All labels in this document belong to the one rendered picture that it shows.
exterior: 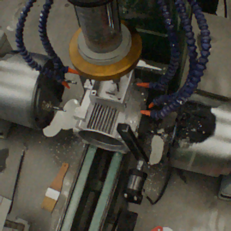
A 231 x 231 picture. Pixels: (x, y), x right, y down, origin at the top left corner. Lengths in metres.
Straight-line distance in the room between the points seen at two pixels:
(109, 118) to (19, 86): 0.29
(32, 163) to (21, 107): 0.34
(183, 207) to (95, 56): 0.67
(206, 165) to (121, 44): 0.41
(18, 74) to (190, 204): 0.74
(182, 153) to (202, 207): 0.35
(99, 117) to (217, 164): 0.37
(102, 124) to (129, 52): 0.26
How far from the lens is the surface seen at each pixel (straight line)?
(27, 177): 1.30
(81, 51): 0.79
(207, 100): 0.95
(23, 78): 1.03
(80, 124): 0.99
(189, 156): 0.93
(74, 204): 1.11
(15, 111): 1.06
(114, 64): 0.78
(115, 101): 0.95
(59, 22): 1.61
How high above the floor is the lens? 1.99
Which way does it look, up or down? 66 degrees down
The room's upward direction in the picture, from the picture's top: 12 degrees counter-clockwise
